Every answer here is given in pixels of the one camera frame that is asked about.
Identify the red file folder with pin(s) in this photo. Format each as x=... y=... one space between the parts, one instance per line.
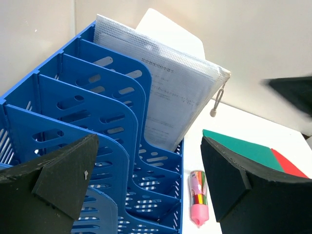
x=287 y=166

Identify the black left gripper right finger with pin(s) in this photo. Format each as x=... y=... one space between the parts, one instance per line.
x=250 y=198

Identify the green clip file folder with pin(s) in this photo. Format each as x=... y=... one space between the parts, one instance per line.
x=258 y=153

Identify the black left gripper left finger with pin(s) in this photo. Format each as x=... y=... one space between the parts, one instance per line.
x=45 y=195

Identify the blue plastic file organizer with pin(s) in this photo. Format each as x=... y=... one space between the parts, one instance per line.
x=84 y=88

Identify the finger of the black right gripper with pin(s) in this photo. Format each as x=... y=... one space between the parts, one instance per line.
x=297 y=91

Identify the white foam drawer box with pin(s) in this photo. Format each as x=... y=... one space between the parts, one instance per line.
x=161 y=28

